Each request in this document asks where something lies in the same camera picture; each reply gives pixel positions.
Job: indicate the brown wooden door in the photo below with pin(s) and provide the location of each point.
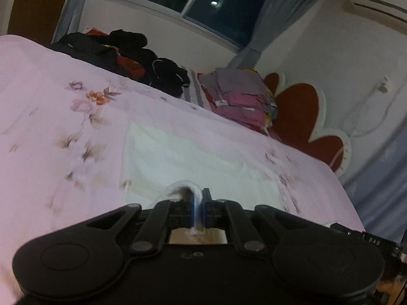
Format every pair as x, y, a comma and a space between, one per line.
35, 6

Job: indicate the red and white headboard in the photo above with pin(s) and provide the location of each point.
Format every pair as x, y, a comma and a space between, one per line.
299, 111

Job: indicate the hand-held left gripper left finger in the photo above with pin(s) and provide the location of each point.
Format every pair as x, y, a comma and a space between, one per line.
192, 209

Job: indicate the white wall socket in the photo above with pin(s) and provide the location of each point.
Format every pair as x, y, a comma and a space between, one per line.
384, 85

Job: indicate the white air conditioner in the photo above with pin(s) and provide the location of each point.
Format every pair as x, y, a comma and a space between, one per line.
381, 1

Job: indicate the pile of dark clothes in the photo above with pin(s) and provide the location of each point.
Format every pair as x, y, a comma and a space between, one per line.
127, 60

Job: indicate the window with white frame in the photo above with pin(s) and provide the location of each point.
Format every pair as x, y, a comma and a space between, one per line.
203, 3

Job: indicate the stack of folded clothes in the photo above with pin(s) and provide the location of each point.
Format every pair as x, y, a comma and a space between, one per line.
241, 95

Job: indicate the pink floral bed sheet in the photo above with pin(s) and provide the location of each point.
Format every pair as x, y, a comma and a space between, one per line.
57, 108

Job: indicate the grey-blue curtain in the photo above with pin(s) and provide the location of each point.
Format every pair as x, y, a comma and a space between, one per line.
273, 16
76, 9

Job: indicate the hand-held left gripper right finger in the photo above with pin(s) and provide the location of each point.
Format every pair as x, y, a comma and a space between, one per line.
207, 209

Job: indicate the striped grey bedding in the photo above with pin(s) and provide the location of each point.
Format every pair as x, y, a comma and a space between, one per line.
195, 92

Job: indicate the white long-sleeve shirt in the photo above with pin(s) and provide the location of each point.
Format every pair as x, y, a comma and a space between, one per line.
178, 159

